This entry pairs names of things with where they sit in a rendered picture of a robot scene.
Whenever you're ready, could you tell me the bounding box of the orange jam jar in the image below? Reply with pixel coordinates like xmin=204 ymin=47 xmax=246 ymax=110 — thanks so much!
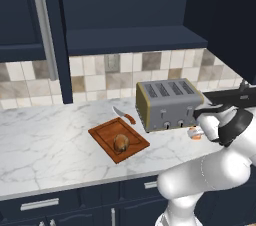
xmin=187 ymin=126 xmax=205 ymax=141

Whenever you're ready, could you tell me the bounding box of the knife with brown handle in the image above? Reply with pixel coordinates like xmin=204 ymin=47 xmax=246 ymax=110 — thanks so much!
xmin=111 ymin=105 xmax=137 ymax=126

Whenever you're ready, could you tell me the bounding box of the navy drawer front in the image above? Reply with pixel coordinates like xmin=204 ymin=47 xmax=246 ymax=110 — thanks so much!
xmin=119 ymin=174 xmax=162 ymax=202
xmin=0 ymin=188 xmax=81 ymax=222

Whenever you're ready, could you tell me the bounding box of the navy wall cabinet door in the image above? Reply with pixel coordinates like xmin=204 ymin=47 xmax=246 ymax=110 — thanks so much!
xmin=0 ymin=0 xmax=47 ymax=64

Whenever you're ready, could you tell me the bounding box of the brown wooden cutting board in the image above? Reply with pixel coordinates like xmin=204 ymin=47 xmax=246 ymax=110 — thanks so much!
xmin=87 ymin=116 xmax=151 ymax=165

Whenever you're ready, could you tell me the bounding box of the brown bread roll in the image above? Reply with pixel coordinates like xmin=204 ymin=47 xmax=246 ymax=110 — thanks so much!
xmin=112 ymin=133 xmax=131 ymax=153

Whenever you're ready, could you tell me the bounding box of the open navy cabinet door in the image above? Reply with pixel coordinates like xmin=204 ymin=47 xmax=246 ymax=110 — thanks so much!
xmin=41 ymin=0 xmax=74 ymax=105
xmin=183 ymin=0 xmax=256 ymax=85

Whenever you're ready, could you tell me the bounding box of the open navy wall cabinet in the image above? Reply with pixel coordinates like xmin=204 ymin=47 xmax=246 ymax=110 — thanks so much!
xmin=55 ymin=0 xmax=223 ymax=57

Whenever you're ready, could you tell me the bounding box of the navy base cupboard door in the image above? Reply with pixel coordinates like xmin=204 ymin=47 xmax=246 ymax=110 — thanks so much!
xmin=46 ymin=205 xmax=113 ymax=226
xmin=115 ymin=197 xmax=171 ymax=226

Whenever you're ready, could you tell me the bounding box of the grey drawer handle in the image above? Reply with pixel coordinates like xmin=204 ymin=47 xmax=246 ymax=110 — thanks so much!
xmin=20 ymin=197 xmax=61 ymax=212
xmin=143 ymin=180 xmax=160 ymax=190

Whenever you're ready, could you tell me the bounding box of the long grey cabinet door handle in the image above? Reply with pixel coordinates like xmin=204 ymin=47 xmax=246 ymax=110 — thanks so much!
xmin=32 ymin=0 xmax=60 ymax=82

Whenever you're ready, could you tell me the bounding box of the grey four-slot toaster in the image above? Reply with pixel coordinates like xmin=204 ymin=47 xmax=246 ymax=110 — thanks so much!
xmin=135 ymin=77 xmax=205 ymax=134

